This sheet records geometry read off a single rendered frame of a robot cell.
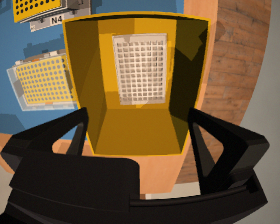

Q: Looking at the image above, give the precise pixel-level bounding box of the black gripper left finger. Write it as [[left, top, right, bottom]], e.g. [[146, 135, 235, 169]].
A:
[[6, 107, 89, 156]]

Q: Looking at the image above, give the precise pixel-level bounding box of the blue bench mat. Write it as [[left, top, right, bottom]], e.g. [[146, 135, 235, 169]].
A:
[[0, 0, 184, 135]]

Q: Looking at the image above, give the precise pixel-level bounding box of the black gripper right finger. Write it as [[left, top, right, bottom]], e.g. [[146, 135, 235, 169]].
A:
[[187, 107, 270, 194]]

